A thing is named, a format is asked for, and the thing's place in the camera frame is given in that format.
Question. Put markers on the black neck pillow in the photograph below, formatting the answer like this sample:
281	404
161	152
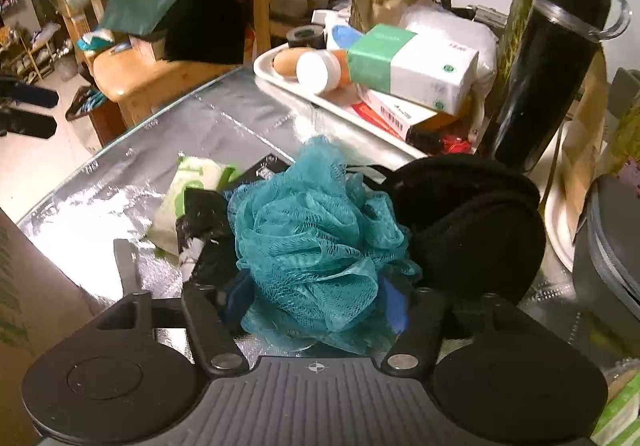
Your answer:
474	224

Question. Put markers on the red white flat box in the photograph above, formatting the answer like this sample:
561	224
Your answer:
401	115

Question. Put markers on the brown cardboard box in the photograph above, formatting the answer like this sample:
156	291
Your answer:
40	306

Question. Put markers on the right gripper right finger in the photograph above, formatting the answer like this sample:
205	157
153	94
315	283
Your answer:
416	316

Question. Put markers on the wooden chair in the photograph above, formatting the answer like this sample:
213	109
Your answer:
196	41

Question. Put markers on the white plastic tray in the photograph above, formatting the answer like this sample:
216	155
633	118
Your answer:
339	102

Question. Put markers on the black cartoon snack packet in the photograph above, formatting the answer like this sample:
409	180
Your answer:
264	169

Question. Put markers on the green white tissue box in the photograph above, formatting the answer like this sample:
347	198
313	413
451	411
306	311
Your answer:
435	73

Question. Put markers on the white round jar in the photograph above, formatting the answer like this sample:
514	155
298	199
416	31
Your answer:
319	71

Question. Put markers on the brown paper bag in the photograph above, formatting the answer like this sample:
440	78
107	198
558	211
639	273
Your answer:
390	12

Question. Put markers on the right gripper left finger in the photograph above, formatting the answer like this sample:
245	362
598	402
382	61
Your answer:
213	318

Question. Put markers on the black thermos bottle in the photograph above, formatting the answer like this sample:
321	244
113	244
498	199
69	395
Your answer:
559	42

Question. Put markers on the green wet wipes pack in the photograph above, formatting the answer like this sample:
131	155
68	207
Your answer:
192	172

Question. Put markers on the grey zip hard case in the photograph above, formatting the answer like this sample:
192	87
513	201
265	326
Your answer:
606	260

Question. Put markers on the teal mesh bath loofah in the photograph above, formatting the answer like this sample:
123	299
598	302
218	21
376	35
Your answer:
318	244

